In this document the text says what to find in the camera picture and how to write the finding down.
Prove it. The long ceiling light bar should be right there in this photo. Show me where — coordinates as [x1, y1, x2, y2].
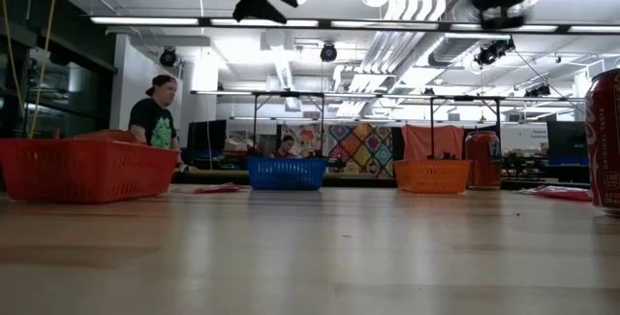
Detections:
[89, 14, 620, 36]

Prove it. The orange candy pack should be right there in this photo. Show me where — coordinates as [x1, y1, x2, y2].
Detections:
[72, 128, 142, 145]

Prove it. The orange plastic basket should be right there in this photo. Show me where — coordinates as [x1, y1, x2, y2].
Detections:
[392, 158, 473, 195]

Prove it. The red plastic basket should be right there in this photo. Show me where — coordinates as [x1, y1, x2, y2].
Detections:
[0, 138, 181, 205]

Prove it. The colourful patchwork quilt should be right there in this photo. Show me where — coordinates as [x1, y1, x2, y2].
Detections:
[279, 121, 403, 179]

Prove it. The silver ventilation duct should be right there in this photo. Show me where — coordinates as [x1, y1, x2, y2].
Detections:
[428, 0, 573, 67]

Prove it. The black metal table frame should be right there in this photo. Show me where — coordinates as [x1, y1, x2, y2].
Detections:
[251, 90, 326, 159]
[428, 94, 503, 160]

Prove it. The yellow cable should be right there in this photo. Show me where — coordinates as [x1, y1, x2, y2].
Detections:
[0, 0, 60, 140]

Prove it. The black track light cluster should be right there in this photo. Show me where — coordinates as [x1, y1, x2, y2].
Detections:
[473, 37, 516, 68]
[524, 83, 552, 99]

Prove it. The red candy pack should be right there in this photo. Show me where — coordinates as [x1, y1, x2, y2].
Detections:
[517, 184, 594, 203]
[174, 183, 249, 195]

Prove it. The red cola can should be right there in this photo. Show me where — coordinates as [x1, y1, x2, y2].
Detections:
[464, 130, 503, 191]
[584, 67, 620, 217]

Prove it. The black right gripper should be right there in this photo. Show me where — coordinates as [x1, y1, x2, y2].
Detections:
[472, 0, 528, 30]

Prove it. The orange hanging cloth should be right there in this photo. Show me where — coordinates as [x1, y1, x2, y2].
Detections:
[401, 124, 465, 161]

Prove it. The person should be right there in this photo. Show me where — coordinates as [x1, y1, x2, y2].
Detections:
[273, 134, 299, 159]
[128, 74, 184, 173]

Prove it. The black monitor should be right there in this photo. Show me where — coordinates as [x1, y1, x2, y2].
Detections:
[546, 120, 590, 166]
[187, 119, 228, 152]

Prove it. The black aluminium table frame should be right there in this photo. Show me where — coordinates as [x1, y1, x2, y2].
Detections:
[173, 168, 592, 191]

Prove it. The blue plastic basket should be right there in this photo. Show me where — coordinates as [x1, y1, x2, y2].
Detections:
[245, 156, 328, 192]

